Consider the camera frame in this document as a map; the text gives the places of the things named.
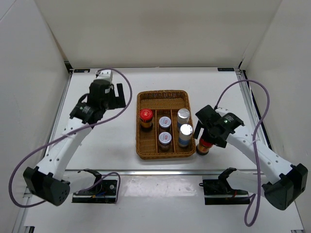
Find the black label strip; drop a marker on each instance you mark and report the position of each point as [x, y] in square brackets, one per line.
[81, 71]
[225, 69]

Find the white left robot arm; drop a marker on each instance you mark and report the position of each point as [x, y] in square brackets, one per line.
[48, 179]

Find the red-lid chili sauce jar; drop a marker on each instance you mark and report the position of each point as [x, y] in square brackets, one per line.
[146, 118]

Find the black label strip right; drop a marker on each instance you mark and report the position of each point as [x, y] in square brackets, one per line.
[225, 69]

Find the tall silver-lid spice bottle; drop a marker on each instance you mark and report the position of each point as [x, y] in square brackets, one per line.
[185, 134]

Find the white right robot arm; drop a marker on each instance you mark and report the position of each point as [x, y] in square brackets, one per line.
[284, 181]

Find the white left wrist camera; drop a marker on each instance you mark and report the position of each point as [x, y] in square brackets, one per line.
[104, 74]

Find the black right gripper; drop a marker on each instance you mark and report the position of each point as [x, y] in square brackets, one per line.
[217, 141]

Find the short white-lid spice jar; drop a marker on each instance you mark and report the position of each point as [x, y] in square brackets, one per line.
[164, 124]

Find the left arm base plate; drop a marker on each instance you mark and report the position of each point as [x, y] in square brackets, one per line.
[105, 189]

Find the brown wicker divided basket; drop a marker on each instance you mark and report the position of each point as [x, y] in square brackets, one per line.
[163, 103]

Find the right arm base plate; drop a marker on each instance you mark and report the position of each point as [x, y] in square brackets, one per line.
[216, 193]

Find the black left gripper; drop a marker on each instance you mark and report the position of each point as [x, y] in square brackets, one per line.
[117, 102]

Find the black label strip left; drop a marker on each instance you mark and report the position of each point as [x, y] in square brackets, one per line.
[81, 71]

